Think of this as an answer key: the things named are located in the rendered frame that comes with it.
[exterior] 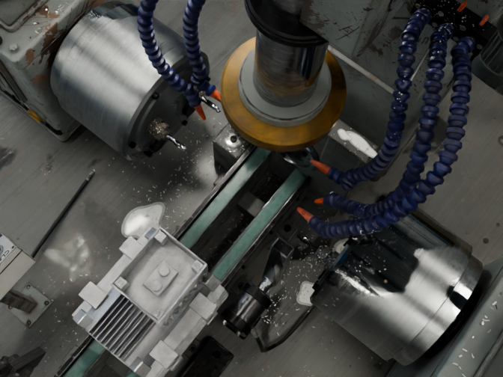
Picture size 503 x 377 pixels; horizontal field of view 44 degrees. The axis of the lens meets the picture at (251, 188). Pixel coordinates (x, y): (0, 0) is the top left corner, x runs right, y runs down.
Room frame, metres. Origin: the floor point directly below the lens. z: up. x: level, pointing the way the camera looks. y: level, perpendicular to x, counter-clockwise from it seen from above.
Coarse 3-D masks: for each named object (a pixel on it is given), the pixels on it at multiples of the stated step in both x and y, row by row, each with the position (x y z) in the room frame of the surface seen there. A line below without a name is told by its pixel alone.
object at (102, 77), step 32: (96, 32) 0.57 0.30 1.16; (128, 32) 0.58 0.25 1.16; (160, 32) 0.60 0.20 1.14; (64, 64) 0.51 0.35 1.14; (96, 64) 0.51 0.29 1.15; (128, 64) 0.51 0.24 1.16; (64, 96) 0.48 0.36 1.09; (96, 96) 0.46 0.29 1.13; (128, 96) 0.46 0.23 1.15; (160, 96) 0.48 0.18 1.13; (96, 128) 0.43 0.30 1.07; (128, 128) 0.42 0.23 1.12; (160, 128) 0.44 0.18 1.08
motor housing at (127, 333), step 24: (144, 240) 0.23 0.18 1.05; (120, 264) 0.19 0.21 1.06; (216, 288) 0.17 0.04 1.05; (96, 312) 0.10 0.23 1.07; (120, 312) 0.10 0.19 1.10; (192, 312) 0.12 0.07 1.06; (96, 336) 0.06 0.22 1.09; (120, 336) 0.06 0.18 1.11; (144, 336) 0.07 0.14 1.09; (168, 336) 0.08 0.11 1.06; (192, 336) 0.08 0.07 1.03; (120, 360) 0.03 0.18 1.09; (144, 360) 0.03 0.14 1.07
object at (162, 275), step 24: (168, 240) 0.23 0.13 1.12; (144, 264) 0.18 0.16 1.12; (168, 264) 0.19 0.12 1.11; (192, 264) 0.18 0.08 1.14; (120, 288) 0.13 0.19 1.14; (144, 288) 0.14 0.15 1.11; (168, 288) 0.15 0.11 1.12; (192, 288) 0.15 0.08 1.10; (144, 312) 0.10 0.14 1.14; (168, 312) 0.11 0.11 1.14
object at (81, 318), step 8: (152, 232) 0.24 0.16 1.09; (208, 272) 0.19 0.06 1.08; (208, 280) 0.17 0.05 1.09; (216, 280) 0.17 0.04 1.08; (208, 288) 0.16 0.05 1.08; (80, 312) 0.10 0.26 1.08; (80, 320) 0.08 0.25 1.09; (88, 320) 0.08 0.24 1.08; (136, 360) 0.03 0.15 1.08; (136, 368) 0.02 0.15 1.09; (144, 368) 0.02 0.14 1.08; (144, 376) 0.01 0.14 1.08
